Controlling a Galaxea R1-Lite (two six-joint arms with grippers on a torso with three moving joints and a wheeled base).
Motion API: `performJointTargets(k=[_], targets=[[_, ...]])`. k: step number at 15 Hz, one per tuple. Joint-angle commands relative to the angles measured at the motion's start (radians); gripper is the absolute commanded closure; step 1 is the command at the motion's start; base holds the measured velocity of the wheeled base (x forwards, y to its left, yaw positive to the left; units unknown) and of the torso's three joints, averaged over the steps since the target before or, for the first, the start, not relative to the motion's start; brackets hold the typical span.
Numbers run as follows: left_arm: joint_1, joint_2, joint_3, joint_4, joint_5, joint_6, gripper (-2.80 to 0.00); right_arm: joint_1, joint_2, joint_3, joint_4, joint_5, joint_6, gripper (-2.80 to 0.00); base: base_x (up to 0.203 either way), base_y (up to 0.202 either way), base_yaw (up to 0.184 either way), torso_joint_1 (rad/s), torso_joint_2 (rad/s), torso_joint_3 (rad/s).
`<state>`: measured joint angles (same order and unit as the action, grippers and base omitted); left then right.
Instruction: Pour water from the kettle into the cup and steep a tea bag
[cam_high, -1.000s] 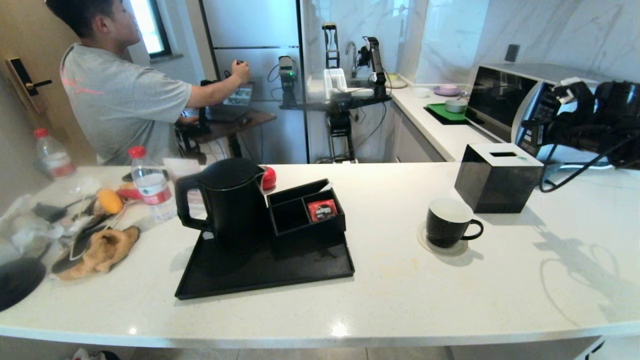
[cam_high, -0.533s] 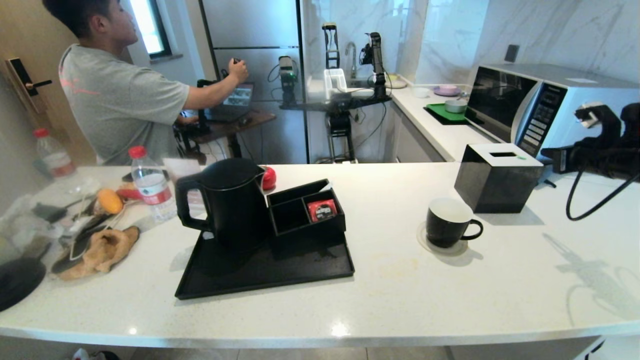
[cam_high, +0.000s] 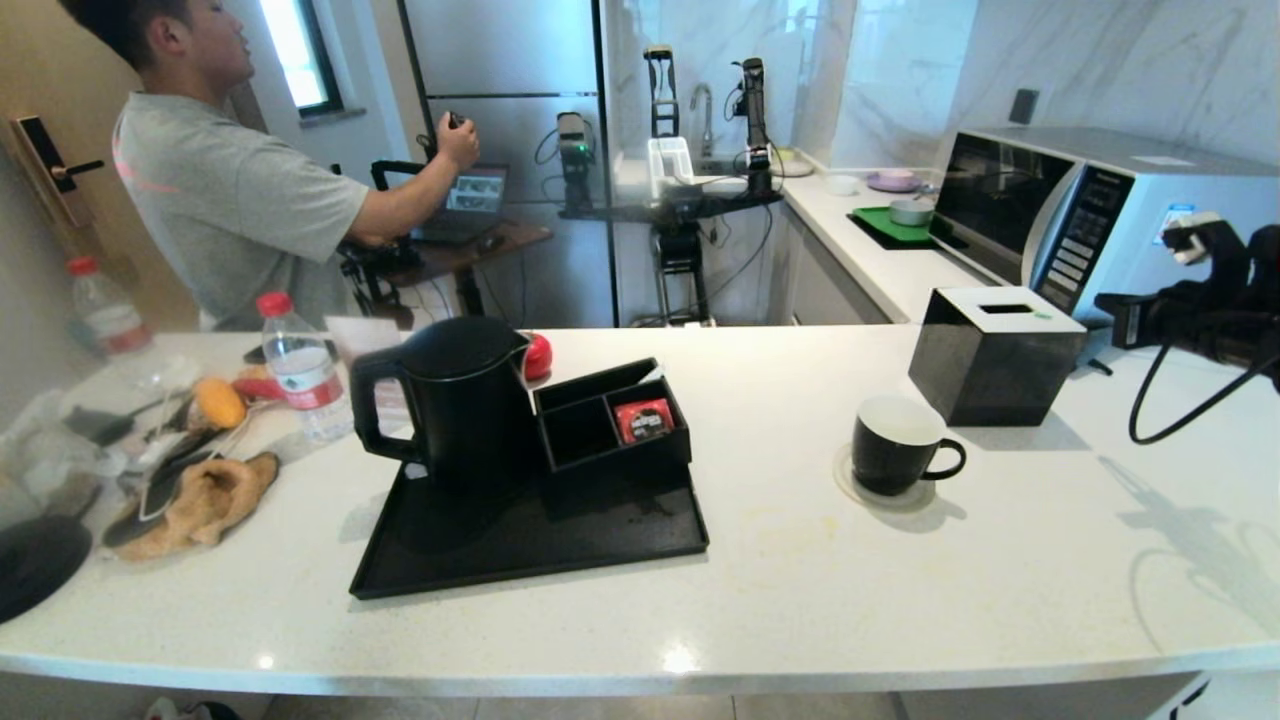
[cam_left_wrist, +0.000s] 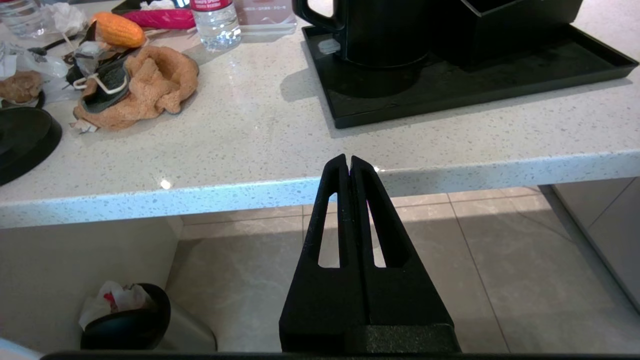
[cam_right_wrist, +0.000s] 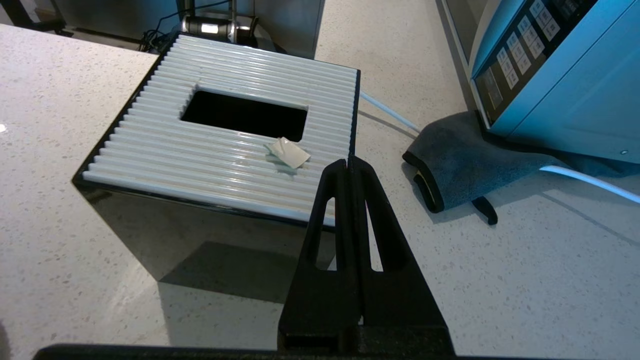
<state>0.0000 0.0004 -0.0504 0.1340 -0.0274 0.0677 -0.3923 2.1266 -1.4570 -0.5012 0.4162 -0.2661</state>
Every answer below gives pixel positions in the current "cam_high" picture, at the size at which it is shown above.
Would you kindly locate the purple plate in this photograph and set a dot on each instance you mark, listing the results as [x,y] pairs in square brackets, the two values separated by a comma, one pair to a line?
[892,181]

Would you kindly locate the translucent white box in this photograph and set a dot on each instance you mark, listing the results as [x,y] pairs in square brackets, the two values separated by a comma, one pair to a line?
[668,160]

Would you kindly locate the black tray under mat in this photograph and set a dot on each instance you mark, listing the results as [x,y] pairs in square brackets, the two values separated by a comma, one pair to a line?
[880,239]

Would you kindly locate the white plastic bag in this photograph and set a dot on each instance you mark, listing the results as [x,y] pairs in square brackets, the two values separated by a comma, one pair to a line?
[40,450]

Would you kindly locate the dark wall socket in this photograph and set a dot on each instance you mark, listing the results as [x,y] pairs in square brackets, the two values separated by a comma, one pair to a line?
[1022,105]

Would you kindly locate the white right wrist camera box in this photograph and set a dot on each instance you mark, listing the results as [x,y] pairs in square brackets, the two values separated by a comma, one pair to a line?
[1190,235]

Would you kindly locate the white kitchen cabinet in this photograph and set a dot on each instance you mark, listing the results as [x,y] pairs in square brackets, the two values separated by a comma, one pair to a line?
[830,285]

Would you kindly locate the chrome kitchen faucet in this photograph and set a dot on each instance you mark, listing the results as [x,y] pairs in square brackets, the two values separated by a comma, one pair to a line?
[705,106]

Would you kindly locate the red strawberry shaped ornament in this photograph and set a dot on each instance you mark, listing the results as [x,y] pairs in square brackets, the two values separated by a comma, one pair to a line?
[540,357]

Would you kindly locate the small white bowl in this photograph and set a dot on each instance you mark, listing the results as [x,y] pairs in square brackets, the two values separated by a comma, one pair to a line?
[842,184]

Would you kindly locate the red instant coffee sachet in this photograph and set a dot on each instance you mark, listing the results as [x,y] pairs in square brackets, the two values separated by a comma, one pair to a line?
[643,420]

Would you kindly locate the silver microwave oven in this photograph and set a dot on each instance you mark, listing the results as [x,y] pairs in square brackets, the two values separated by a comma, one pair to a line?
[1000,200]

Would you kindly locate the black mug white inside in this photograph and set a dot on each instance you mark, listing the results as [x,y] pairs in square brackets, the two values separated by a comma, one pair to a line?
[890,465]

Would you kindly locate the black electric kettle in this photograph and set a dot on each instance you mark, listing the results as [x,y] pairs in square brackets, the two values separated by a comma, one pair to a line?
[470,430]

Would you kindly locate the orange oval toy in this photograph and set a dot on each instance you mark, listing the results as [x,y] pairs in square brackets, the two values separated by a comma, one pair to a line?
[220,403]

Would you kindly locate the black round kettle base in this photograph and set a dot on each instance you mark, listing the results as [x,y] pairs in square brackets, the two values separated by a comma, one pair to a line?
[40,570]

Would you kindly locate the black device with green light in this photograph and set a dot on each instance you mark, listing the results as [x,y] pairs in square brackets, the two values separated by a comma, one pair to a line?
[573,150]

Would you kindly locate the clear water bottle red label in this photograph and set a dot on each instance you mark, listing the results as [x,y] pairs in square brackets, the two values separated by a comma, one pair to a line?
[300,380]

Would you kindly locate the black computer mouse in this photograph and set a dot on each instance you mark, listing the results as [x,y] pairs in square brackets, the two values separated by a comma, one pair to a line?
[490,242]

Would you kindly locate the black centre stand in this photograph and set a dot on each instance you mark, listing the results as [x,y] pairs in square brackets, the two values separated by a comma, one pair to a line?
[680,260]

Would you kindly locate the grey white refrigerator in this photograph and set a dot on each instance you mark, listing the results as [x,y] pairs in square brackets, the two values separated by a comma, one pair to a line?
[520,60]

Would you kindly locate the red mesh pouch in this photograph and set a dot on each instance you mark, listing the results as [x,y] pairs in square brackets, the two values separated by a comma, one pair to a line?
[258,385]

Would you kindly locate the small grey bowl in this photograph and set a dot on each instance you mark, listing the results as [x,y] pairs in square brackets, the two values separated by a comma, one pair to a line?
[908,211]

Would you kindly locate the brown wooden desk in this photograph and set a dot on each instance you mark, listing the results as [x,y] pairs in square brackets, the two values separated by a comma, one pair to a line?
[510,243]

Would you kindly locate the man in grey shirt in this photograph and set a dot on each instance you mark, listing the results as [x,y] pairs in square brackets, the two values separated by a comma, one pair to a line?
[230,210]

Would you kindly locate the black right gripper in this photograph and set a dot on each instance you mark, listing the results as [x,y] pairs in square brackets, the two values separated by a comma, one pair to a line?
[1180,315]

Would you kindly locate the clear water bottle red cap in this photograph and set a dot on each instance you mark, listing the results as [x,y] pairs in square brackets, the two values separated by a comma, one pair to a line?
[108,320]

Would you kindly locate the black compartment organizer box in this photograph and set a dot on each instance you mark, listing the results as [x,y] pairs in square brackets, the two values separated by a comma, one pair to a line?
[620,465]

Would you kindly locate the white red shoe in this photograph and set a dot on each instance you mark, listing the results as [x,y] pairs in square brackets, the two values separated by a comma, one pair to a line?
[165,708]

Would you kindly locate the black open laptop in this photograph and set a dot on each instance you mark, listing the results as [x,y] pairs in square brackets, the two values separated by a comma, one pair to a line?
[478,195]

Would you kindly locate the black tissue box white lid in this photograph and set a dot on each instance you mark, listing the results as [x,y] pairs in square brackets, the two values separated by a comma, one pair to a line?
[980,370]

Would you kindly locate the round clear coaster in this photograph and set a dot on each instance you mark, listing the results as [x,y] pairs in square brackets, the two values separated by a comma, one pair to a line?
[905,503]

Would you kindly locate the green mat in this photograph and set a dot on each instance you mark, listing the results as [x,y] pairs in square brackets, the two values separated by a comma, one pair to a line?
[880,221]

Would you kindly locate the dark framed window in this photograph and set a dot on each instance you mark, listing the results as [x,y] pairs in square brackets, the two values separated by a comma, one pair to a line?
[300,55]

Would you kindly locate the black rectangular serving tray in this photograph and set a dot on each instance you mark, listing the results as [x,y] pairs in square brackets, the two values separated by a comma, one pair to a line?
[560,545]

